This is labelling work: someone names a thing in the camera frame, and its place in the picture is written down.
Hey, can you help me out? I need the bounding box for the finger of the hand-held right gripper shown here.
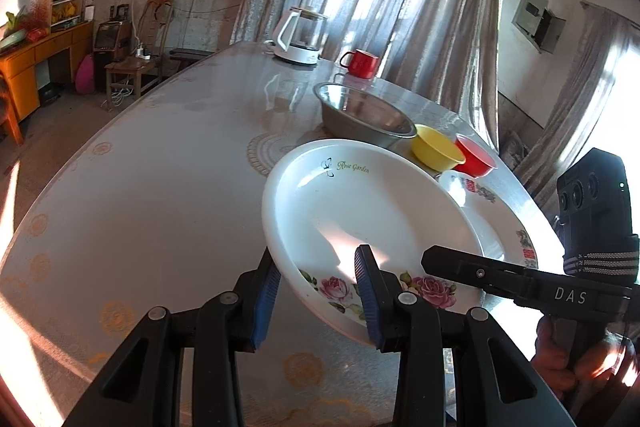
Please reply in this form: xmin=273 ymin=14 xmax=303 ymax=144
xmin=421 ymin=245 xmax=635 ymax=323

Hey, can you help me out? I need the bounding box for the person's right hand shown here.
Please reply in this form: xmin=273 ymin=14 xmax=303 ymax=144
xmin=531 ymin=314 xmax=640 ymax=392

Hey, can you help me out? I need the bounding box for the stainless steel bowl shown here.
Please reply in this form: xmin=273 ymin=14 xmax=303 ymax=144
xmin=313 ymin=82 xmax=418 ymax=152

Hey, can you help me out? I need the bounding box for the orange wooden cabinet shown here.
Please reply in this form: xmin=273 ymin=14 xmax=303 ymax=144
xmin=0 ymin=21 xmax=96 ymax=124

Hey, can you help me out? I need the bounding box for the red plastic bowl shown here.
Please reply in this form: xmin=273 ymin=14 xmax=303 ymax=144
xmin=452 ymin=133 xmax=498 ymax=178

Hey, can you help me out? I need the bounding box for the green tray with plants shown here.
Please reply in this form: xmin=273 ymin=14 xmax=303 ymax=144
xmin=0 ymin=11 xmax=32 ymax=54

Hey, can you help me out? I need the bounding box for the narrow beige side curtain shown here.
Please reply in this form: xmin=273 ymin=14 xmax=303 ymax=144
xmin=515 ymin=0 xmax=640 ymax=208

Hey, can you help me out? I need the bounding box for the wall electrical box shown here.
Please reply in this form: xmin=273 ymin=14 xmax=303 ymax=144
xmin=511 ymin=0 xmax=568 ymax=56

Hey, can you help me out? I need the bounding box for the white plate red blue print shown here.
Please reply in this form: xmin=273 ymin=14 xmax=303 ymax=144
xmin=437 ymin=171 xmax=540 ymax=271

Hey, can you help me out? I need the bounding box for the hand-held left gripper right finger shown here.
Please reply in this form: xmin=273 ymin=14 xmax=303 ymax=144
xmin=353 ymin=244 xmax=577 ymax=427

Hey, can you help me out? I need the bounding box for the orange wooden chair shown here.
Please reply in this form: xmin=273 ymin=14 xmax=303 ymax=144
xmin=0 ymin=74 xmax=26 ymax=148

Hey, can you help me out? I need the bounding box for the yellow plastic bowl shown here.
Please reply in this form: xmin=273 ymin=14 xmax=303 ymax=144
xmin=410 ymin=124 xmax=467 ymax=173

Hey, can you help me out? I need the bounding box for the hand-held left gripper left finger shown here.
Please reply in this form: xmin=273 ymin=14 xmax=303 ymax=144
xmin=62 ymin=247 xmax=283 ymax=427

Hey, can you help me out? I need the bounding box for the white rose plate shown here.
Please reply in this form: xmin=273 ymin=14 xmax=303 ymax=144
xmin=261 ymin=139 xmax=485 ymax=349

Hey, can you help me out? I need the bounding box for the pink bag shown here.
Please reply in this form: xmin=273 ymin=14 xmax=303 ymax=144
xmin=75 ymin=54 xmax=96 ymax=96

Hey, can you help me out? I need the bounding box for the old small television set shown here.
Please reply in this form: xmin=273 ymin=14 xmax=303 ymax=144
xmin=93 ymin=21 xmax=132 ymax=64

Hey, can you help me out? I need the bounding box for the white glass electric kettle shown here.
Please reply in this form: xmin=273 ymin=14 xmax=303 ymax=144
xmin=263 ymin=6 xmax=330 ymax=66

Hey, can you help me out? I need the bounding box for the red enamel mug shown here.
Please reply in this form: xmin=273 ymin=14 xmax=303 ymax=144
xmin=340 ymin=49 xmax=380 ymax=80

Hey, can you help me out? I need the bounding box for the dark wooden bench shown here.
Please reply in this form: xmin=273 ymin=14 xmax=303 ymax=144
xmin=169 ymin=48 xmax=217 ymax=61

